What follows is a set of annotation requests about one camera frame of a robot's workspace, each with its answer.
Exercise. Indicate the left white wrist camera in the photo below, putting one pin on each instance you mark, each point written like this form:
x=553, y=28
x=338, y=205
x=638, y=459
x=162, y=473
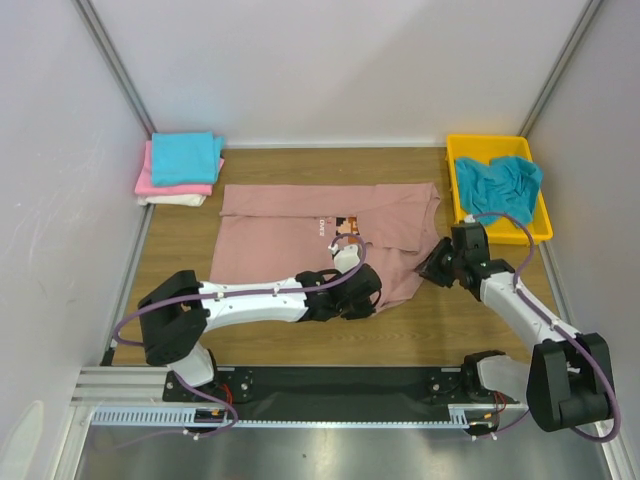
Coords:
x=345, y=258

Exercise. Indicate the folded white t shirt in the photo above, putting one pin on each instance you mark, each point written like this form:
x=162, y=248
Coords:
x=188, y=200

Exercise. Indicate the folded teal t shirt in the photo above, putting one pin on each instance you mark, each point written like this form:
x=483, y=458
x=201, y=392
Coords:
x=185, y=158

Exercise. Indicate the teal crumpled t shirt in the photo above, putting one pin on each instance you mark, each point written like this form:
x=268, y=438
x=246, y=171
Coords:
x=508, y=184

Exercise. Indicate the folded pink t shirt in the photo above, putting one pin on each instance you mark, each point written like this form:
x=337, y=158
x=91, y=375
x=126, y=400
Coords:
x=144, y=186

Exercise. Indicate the grey slotted cable duct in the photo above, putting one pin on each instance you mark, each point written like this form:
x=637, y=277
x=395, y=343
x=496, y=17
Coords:
x=190, y=417

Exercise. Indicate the dusty pink t shirt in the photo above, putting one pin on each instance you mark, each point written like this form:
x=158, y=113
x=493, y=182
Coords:
x=271, y=232

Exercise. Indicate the yellow plastic bin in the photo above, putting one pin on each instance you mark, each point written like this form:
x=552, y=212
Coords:
x=500, y=227

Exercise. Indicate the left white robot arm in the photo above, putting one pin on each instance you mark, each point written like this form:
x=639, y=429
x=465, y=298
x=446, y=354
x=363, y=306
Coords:
x=179, y=311

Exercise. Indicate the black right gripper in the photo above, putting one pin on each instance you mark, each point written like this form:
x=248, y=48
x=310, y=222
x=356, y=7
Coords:
x=441, y=259

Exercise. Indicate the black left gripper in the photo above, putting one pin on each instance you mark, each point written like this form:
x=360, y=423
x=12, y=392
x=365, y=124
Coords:
x=363, y=310

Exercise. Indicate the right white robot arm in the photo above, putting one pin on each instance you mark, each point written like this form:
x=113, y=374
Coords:
x=570, y=382

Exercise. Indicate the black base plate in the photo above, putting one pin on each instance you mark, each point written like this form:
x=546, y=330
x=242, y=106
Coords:
x=306, y=394

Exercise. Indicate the aluminium frame rail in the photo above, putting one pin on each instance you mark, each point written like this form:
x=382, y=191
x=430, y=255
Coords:
x=110, y=55

